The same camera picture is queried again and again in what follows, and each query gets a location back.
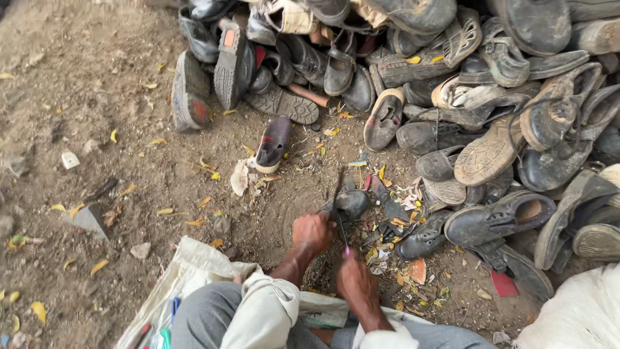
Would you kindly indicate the red flat sole piece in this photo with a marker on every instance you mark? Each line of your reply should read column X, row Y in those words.
column 503, row 284

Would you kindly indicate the blue plastic item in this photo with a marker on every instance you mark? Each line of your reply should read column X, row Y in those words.
column 174, row 307

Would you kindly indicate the person's left hand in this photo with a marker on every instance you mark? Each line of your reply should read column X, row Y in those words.
column 311, row 233

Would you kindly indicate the person's left fingers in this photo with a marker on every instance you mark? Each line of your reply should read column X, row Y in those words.
column 327, row 222

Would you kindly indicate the orange sole scrap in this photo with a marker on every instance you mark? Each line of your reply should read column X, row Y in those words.
column 417, row 270

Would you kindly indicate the small white stone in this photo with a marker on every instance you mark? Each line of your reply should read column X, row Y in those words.
column 70, row 160

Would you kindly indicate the person's grey trousers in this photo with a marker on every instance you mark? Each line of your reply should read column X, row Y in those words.
column 208, row 315

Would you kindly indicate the heap of old worn shoes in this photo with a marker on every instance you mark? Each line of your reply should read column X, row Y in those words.
column 484, row 72

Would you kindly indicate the black lace-up shoe tan insole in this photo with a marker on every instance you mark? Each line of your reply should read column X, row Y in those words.
column 494, row 220

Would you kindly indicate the grey flat stone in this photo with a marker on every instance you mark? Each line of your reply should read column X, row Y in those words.
column 89, row 220

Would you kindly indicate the person's right fingers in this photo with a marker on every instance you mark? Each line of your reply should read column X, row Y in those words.
column 345, row 266

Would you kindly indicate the worn black leather shoe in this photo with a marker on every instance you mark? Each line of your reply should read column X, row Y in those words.
column 349, row 203

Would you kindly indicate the white woven sack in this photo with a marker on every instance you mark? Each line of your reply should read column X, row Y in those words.
column 193, row 271

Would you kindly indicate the pale dried scrap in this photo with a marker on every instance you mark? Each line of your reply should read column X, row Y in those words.
column 239, row 177

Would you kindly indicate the bulging white sack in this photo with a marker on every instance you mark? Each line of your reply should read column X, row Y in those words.
column 579, row 315

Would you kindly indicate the pale round stone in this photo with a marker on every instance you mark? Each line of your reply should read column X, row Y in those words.
column 140, row 250

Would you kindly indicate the green plastic item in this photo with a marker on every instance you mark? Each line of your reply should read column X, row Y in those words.
column 165, row 339

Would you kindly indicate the black slip-on shoe red stripes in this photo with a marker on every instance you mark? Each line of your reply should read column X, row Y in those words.
column 273, row 143

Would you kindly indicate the dusty black lace-up boot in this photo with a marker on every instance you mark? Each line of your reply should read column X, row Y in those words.
column 422, row 238

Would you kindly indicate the person's right hand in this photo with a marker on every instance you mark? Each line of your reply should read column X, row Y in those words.
column 357, row 283

